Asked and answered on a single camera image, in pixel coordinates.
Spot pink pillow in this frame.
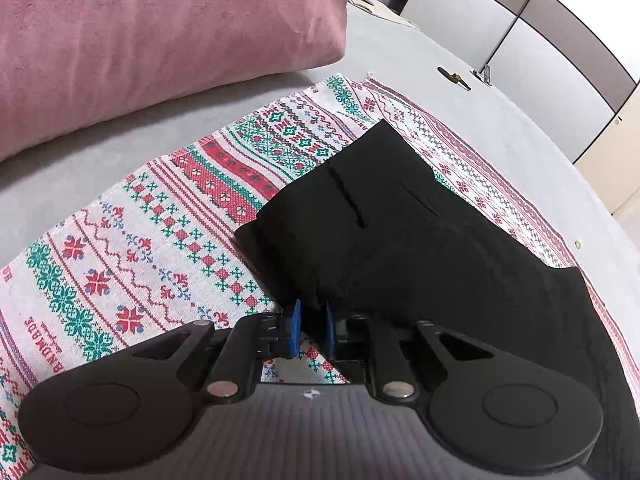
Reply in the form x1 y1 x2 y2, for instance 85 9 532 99
0 0 352 162

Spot red green patterned cloth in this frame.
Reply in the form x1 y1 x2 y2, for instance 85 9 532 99
0 72 583 480

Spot cream door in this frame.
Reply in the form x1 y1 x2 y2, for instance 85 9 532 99
574 112 640 213

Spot black pants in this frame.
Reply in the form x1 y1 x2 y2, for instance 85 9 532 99
234 119 640 480

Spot white and brown wardrobe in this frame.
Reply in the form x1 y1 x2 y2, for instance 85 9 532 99
375 0 640 167

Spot beige cloth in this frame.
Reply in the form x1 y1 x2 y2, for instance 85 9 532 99
349 0 401 18

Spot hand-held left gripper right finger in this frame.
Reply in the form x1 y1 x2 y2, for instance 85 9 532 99
324 304 506 405

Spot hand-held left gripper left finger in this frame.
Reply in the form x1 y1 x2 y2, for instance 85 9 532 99
112 300 303 407

